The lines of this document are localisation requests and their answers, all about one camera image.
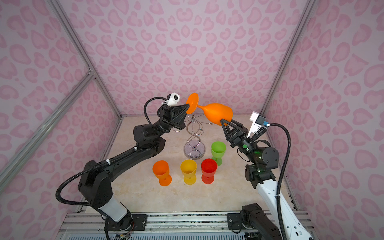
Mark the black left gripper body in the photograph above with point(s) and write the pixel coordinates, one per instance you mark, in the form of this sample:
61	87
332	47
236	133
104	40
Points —
163	121

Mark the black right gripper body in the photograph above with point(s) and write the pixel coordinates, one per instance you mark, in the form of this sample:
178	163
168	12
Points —
243	144

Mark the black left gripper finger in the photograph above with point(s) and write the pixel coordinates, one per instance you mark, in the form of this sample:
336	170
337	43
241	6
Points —
178	121
179	112

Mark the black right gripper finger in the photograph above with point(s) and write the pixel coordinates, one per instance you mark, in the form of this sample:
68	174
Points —
227	129
238	129

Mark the green plastic wine glass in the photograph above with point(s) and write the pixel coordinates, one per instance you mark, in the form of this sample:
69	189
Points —
218	150

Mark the orange wine glass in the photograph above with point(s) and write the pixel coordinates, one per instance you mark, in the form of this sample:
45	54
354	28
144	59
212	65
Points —
214	112
162	172

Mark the red plastic wine glass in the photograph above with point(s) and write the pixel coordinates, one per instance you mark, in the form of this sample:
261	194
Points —
209	168

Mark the yellow plastic wine glass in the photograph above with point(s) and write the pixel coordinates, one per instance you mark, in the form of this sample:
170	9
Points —
189	168

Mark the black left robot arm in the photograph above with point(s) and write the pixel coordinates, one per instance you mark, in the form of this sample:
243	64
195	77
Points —
96	182

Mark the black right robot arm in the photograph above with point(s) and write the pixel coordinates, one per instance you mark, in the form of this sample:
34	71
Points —
259	172

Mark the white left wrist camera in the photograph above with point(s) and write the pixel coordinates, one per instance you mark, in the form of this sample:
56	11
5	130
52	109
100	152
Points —
172	100

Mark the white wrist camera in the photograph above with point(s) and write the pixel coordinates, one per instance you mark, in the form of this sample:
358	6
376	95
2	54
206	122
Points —
172	100
258	124

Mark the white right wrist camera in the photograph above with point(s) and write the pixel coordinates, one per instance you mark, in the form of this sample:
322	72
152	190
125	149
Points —
258	124

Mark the chrome wire wine glass rack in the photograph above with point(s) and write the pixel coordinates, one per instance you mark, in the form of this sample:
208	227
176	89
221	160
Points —
194	148

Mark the aluminium frame post back right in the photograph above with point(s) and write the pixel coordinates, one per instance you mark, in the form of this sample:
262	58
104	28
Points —
306	15

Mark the aluminium frame post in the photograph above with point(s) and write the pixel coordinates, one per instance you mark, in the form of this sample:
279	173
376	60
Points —
306	15
58	10

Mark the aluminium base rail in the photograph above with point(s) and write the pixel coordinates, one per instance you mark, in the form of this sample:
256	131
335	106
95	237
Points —
168	226

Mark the aluminium frame post back left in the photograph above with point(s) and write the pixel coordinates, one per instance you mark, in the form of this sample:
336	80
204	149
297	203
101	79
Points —
58	10

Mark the aluminium frame strut left diagonal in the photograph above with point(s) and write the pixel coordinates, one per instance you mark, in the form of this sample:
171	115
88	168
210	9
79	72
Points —
23	155

